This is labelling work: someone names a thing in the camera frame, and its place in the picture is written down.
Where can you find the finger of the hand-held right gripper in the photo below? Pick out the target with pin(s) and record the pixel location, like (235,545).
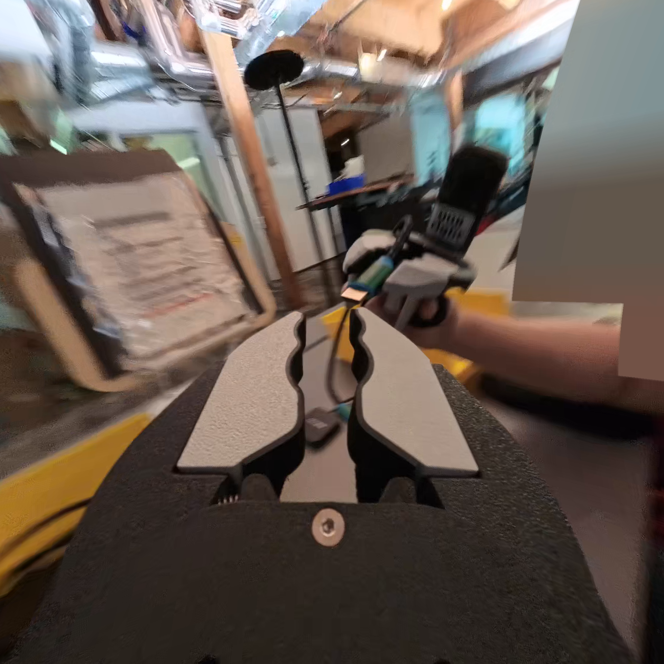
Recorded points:
(371,246)
(430,275)

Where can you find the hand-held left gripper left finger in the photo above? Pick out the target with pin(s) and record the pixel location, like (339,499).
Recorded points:
(244,404)

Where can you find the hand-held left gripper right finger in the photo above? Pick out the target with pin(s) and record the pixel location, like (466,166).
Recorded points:
(410,410)

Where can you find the yellow plastic bin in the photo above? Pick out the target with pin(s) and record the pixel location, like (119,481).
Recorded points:
(456,363)
(46,482)

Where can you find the small black hdmi adapter box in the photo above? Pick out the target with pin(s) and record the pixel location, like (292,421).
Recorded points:
(320,428)

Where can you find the person's right forearm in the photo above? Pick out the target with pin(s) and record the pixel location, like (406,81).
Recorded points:
(529,352)

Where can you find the person's right hand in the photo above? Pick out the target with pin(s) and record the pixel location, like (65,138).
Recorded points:
(435,337)

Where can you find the wooden side table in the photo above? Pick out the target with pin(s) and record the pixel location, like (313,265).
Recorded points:
(358,192)

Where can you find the blue storage bin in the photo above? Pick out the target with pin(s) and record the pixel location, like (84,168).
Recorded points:
(346,185)

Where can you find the yellow smiley sticker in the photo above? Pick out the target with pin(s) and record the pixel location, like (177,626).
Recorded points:
(236,239)

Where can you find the wooden beam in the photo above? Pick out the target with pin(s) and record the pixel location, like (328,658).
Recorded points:
(254,166)

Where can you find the laminated instruction sheet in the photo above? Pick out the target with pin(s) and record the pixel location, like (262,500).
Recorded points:
(150,259)

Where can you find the black round-base pole stand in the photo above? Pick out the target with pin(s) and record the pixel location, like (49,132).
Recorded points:
(272,70)

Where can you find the silver ventilation ducts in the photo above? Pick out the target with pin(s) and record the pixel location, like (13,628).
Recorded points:
(155,46)

